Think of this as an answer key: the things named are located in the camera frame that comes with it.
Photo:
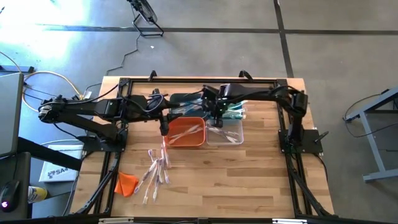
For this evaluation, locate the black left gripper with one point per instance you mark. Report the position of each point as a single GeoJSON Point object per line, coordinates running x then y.
{"type": "Point", "coordinates": [152, 113]}

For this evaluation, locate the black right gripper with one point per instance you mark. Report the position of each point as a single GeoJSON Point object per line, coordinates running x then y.
{"type": "Point", "coordinates": [222, 99]}

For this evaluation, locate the green toothbrush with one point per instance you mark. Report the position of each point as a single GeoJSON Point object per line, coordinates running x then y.
{"type": "Point", "coordinates": [231, 109]}
{"type": "Point", "coordinates": [233, 116]}
{"type": "Point", "coordinates": [237, 105]}

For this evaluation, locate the blue toothbrush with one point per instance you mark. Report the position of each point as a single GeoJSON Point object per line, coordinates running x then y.
{"type": "Point", "coordinates": [191, 111]}
{"type": "Point", "coordinates": [192, 105]}
{"type": "Point", "coordinates": [186, 109]}

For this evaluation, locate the white toothbrush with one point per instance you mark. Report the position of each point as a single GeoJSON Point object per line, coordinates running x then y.
{"type": "Point", "coordinates": [232, 139]}

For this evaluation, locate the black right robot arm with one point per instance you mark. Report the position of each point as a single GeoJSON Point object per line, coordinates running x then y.
{"type": "Point", "coordinates": [264, 93]}

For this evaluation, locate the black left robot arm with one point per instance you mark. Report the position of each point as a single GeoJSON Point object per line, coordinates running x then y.
{"type": "Point", "coordinates": [77, 109]}

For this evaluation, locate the teal plastic bin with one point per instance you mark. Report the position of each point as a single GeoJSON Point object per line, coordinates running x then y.
{"type": "Point", "coordinates": [231, 109]}

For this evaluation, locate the dark grey plastic bin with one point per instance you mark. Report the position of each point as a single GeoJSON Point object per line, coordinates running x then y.
{"type": "Point", "coordinates": [174, 99]}

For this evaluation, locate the clear plastic bin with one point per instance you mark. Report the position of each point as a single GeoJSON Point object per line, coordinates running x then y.
{"type": "Point", "coordinates": [211, 140]}

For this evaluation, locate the orange plastic bin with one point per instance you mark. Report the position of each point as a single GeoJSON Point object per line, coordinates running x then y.
{"type": "Point", "coordinates": [199, 140]}

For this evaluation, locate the black table clamp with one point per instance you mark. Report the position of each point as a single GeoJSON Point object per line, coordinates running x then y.
{"type": "Point", "coordinates": [245, 74]}
{"type": "Point", "coordinates": [152, 75]}

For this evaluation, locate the orange cloth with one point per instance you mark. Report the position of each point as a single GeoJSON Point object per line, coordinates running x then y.
{"type": "Point", "coordinates": [126, 185]}

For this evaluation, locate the white power adapter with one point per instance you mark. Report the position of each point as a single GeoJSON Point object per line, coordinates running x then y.
{"type": "Point", "coordinates": [87, 94]}

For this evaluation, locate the yellow black power plug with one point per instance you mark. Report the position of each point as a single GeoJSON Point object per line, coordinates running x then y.
{"type": "Point", "coordinates": [77, 97]}

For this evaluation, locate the black floor fan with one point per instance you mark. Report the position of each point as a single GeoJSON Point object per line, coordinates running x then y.
{"type": "Point", "coordinates": [146, 12]}

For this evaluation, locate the white printed box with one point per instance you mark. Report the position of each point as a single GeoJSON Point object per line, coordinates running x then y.
{"type": "Point", "coordinates": [59, 168]}

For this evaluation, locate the yellow can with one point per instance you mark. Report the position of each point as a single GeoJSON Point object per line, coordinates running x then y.
{"type": "Point", "coordinates": [37, 194]}

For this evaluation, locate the grey laptop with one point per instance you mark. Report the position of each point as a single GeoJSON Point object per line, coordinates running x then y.
{"type": "Point", "coordinates": [9, 115]}

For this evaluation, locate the black desk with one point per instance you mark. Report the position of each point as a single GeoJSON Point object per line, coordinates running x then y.
{"type": "Point", "coordinates": [12, 168]}

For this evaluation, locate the black computer mouse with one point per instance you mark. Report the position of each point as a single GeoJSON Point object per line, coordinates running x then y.
{"type": "Point", "coordinates": [9, 194]}

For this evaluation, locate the black aluminium table frame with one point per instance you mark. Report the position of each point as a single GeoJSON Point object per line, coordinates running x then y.
{"type": "Point", "coordinates": [174, 81]}

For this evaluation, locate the white frame label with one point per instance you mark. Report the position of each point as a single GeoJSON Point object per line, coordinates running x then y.
{"type": "Point", "coordinates": [289, 221]}
{"type": "Point", "coordinates": [115, 221]}

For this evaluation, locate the grey metal table frame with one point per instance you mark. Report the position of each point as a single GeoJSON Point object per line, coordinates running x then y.
{"type": "Point", "coordinates": [373, 146]}

